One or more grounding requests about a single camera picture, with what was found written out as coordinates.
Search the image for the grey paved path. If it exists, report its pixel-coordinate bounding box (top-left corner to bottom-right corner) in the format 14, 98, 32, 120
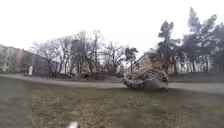
0, 73, 224, 95

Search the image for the row of bare trees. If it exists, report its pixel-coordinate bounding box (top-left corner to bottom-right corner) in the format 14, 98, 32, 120
29, 29, 139, 78

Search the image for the brick building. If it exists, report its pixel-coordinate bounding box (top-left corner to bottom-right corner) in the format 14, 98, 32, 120
131, 48, 178, 75

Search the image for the large grey boulder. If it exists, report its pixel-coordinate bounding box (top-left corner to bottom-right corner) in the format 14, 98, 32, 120
120, 68, 170, 93

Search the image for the dry grass ground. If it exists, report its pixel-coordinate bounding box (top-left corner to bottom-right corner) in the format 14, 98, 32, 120
0, 75, 224, 128

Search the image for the robot's own part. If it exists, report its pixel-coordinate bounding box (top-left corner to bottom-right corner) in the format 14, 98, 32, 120
68, 121, 80, 128

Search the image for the group of pine trees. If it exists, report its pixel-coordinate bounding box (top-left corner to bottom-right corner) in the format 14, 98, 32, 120
156, 7, 224, 76

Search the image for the grey building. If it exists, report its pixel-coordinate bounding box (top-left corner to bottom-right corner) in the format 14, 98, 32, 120
0, 43, 61, 76

